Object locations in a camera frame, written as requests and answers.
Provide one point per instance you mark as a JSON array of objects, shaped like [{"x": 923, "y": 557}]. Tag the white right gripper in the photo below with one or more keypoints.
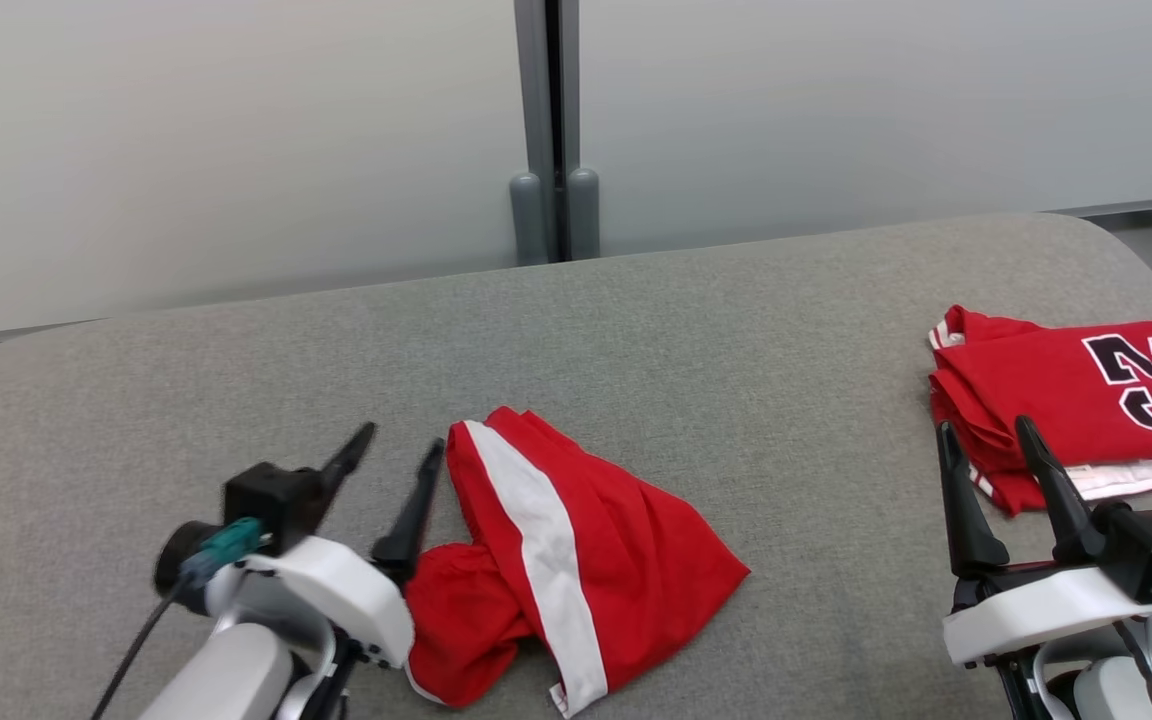
[{"x": 1046, "y": 610}]

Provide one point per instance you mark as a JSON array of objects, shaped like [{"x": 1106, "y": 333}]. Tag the red shorts with white stripe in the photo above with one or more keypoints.
[{"x": 636, "y": 560}]

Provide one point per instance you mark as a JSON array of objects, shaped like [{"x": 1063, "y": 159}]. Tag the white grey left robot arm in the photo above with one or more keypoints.
[{"x": 226, "y": 670}]

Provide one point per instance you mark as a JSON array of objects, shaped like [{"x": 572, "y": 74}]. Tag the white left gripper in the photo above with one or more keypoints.
[{"x": 356, "y": 595}]

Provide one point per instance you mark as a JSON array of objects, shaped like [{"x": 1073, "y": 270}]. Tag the grey metal partition post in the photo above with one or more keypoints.
[{"x": 536, "y": 80}]

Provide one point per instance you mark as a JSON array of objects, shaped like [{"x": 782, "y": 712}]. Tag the red jersey shirt white sleeves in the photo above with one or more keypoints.
[{"x": 1026, "y": 390}]

